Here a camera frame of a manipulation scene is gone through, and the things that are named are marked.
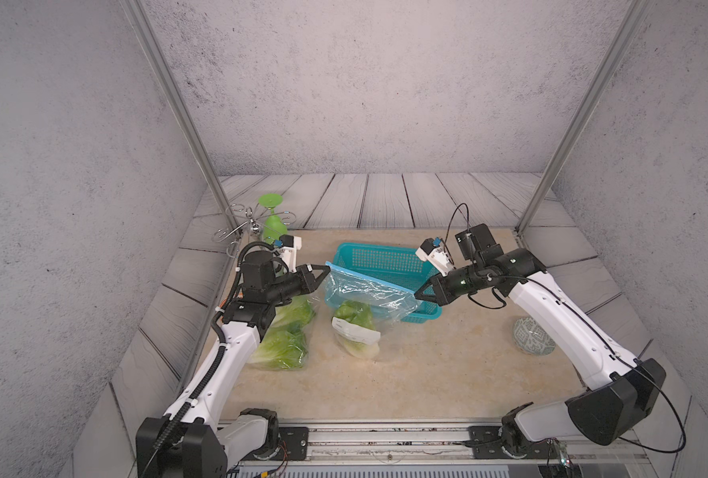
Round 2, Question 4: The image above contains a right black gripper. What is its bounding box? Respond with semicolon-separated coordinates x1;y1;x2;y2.
414;265;484;306

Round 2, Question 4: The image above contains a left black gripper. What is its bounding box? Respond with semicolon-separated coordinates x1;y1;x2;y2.
262;264;328;307

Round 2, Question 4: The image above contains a teal plastic basket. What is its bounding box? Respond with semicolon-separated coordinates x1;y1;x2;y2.
333;242;437;292

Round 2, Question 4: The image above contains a chinese cabbage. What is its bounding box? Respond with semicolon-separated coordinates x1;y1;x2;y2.
248;329;308;370
331;300;382;360
270;296;316;330

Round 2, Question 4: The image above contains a clear zipper bag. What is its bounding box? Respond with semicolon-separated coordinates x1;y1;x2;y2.
325;262;421;360
248;296;316;372

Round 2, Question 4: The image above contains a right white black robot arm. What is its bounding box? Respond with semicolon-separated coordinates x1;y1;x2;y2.
415;224;667;459

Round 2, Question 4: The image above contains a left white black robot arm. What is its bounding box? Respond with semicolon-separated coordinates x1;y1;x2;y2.
136;241;331;477

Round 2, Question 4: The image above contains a green plastic goblet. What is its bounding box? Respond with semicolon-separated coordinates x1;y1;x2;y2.
258;193;288;244

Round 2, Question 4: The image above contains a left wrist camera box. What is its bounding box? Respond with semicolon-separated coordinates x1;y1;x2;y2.
274;234;302;273

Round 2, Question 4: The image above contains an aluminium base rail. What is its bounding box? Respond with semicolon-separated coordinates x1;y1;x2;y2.
129;419;657;478

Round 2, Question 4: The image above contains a right metal frame post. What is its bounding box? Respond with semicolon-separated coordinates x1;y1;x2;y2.
514;0;652;237

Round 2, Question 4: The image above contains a metal frame post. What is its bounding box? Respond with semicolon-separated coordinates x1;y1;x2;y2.
120;0;236;227
514;0;652;237

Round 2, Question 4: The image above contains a left metal frame post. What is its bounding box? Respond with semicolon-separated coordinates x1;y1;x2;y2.
120;0;236;227

